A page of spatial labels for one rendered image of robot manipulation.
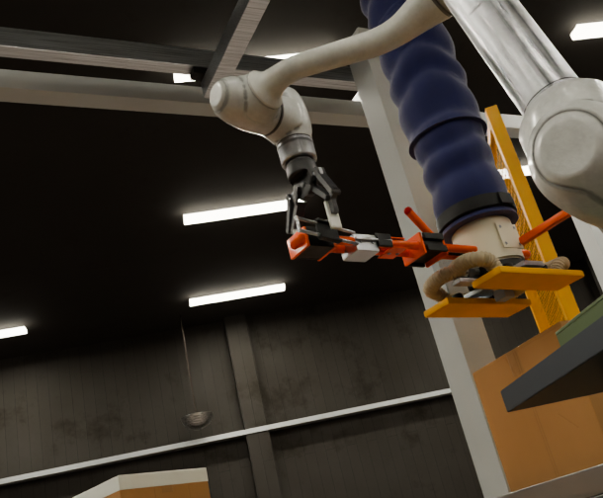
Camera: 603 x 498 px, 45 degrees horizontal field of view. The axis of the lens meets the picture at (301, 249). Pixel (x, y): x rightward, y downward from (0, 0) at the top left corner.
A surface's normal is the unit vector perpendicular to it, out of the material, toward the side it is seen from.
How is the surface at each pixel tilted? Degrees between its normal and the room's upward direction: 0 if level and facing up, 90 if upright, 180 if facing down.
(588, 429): 90
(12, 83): 90
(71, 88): 90
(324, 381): 90
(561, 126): 99
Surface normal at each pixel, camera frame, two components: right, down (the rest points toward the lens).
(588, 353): -0.97, 0.15
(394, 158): -0.89, 0.01
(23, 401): 0.11, -0.43
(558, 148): -0.64, -0.09
